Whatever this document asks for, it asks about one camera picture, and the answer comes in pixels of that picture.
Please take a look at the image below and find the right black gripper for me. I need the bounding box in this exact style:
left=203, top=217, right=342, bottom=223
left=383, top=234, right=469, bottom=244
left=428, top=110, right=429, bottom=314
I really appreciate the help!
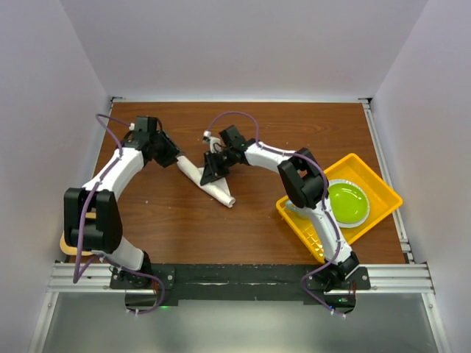
left=202, top=148, right=236, bottom=186

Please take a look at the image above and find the white cloth napkin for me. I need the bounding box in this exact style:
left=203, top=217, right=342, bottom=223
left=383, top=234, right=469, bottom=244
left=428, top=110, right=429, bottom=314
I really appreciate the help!
left=177, top=155, right=236, bottom=208

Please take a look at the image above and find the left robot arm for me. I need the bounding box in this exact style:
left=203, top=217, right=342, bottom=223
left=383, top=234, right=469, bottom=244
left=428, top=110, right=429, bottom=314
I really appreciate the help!
left=63, top=114, right=181, bottom=288

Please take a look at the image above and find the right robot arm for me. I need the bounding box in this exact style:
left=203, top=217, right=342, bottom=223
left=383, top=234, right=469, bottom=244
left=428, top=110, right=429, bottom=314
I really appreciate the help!
left=199, top=126, right=359, bottom=289

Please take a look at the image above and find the light blue mug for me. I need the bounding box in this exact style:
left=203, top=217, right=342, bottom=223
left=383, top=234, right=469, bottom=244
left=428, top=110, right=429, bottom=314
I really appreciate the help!
left=285, top=199, right=309, bottom=220

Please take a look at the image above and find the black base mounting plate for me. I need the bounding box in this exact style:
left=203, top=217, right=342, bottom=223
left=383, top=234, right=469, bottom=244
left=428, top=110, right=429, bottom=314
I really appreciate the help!
left=109, top=263, right=371, bottom=313

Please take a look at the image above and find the tan wooden plate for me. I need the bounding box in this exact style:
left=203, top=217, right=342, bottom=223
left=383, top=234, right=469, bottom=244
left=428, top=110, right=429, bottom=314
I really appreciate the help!
left=60, top=212, right=96, bottom=257

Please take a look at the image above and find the green plate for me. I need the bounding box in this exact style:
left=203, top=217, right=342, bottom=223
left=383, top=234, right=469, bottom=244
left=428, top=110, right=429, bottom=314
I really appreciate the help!
left=328, top=179, right=370, bottom=228

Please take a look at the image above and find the yellow plastic tray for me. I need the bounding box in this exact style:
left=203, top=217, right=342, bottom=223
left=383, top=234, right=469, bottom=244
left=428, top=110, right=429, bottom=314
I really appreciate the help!
left=276, top=153, right=403, bottom=263

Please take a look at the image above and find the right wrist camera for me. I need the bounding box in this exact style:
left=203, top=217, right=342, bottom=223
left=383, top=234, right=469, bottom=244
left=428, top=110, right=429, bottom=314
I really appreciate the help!
left=203, top=130, right=221, bottom=153

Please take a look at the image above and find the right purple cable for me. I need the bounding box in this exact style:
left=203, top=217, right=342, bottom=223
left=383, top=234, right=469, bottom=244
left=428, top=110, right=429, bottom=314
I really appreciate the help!
left=208, top=111, right=349, bottom=317

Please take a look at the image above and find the purple cable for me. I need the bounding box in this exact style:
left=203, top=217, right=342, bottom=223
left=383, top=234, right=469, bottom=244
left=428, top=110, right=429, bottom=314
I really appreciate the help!
left=208, top=111, right=349, bottom=317
left=72, top=113, right=165, bottom=315

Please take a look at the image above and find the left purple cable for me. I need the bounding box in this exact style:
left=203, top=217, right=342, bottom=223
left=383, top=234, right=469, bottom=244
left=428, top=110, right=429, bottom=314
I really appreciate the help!
left=72, top=113, right=165, bottom=315

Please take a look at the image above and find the aluminium table frame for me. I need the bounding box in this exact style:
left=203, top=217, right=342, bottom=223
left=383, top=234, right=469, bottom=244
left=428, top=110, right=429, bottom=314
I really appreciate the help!
left=27, top=96, right=452, bottom=353

